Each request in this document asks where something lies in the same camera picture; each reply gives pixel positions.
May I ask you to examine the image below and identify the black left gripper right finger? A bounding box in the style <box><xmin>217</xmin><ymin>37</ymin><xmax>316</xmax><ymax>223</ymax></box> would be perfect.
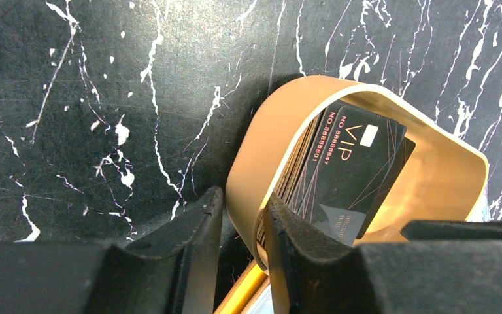
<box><xmin>264</xmin><ymin>196</ymin><xmax>502</xmax><ymax>313</ymax></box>

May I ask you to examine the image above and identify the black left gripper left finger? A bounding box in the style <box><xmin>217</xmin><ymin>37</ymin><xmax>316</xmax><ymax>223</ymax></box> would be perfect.
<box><xmin>0</xmin><ymin>186</ymin><xmax>224</xmax><ymax>313</ymax></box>

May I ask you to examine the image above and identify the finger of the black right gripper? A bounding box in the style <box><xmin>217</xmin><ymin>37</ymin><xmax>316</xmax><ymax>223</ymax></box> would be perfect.
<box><xmin>401</xmin><ymin>220</ymin><xmax>502</xmax><ymax>241</ymax></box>

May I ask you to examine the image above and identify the yellow oval tray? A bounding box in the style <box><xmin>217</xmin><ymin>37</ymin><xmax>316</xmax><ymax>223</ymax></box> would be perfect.
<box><xmin>225</xmin><ymin>75</ymin><xmax>489</xmax><ymax>270</ymax></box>

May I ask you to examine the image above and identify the orange leather card holder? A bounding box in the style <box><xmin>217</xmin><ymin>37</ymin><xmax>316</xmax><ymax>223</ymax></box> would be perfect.
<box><xmin>214</xmin><ymin>261</ymin><xmax>274</xmax><ymax>314</ymax></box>

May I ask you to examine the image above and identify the stack of black cards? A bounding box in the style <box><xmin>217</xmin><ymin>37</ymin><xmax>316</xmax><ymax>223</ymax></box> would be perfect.
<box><xmin>255</xmin><ymin>100</ymin><xmax>417</xmax><ymax>250</ymax></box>

